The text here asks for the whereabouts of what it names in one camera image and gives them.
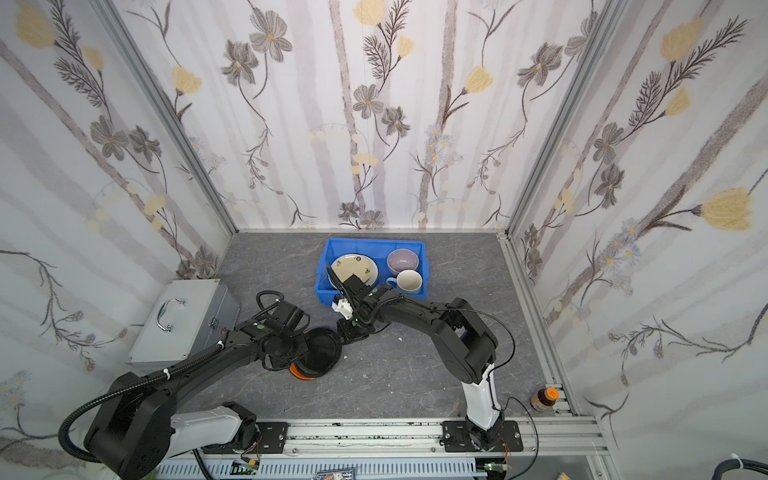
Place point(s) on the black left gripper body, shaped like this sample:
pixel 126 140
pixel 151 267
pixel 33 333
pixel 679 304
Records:
pixel 303 351

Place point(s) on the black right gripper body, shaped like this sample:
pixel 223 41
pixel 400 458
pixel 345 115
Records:
pixel 352 294

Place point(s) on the orange plate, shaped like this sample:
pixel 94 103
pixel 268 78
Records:
pixel 299 374

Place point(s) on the black glossy plate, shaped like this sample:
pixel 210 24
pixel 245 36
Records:
pixel 324 350

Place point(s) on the blue plastic bin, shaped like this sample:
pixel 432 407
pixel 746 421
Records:
pixel 375 253

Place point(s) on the cream ceramic mug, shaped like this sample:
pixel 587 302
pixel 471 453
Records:
pixel 408 281

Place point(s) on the yellow floral plate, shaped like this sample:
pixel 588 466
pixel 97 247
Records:
pixel 361 266

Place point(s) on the lilac ceramic bowl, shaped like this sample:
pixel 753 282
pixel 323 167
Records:
pixel 402 259

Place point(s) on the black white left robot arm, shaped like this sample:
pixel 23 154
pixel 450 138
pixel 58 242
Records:
pixel 137 424

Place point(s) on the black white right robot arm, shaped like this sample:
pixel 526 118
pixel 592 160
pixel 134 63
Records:
pixel 463 341

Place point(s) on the grey metal case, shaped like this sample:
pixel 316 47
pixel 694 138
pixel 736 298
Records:
pixel 189 317

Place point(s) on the orange capped brown bottle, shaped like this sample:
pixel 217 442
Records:
pixel 544 398

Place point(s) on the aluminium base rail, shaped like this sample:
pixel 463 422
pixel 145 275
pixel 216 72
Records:
pixel 523 447

